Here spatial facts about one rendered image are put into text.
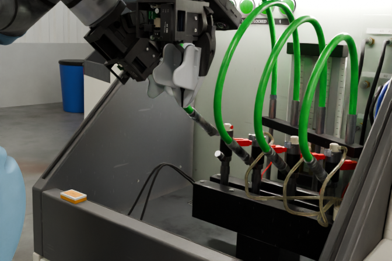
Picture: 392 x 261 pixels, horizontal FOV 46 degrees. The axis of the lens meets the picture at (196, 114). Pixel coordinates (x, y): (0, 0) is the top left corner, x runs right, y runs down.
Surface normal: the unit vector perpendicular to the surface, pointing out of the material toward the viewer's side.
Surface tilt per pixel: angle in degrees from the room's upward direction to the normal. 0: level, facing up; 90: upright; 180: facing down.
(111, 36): 77
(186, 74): 93
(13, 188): 97
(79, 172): 90
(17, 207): 97
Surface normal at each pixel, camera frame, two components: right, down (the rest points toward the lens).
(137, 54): 0.63, -0.06
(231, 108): -0.61, 0.12
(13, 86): 0.70, 0.15
